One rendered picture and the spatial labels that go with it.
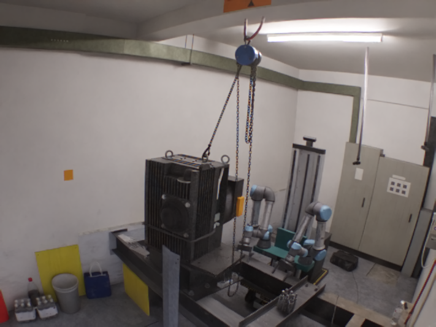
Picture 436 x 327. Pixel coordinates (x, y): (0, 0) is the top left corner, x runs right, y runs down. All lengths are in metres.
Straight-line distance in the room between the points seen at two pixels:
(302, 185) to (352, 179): 1.84
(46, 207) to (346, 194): 4.05
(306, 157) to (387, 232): 2.24
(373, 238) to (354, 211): 0.55
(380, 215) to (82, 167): 3.98
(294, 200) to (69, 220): 2.23
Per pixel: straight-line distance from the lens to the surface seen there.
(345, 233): 4.82
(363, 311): 2.51
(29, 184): 2.77
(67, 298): 3.01
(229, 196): 2.43
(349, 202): 4.68
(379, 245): 4.70
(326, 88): 4.94
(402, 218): 4.50
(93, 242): 3.16
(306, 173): 2.86
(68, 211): 2.93
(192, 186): 2.04
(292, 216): 3.01
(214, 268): 2.24
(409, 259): 4.67
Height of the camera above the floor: 2.07
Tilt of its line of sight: 13 degrees down
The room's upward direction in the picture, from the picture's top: 5 degrees clockwise
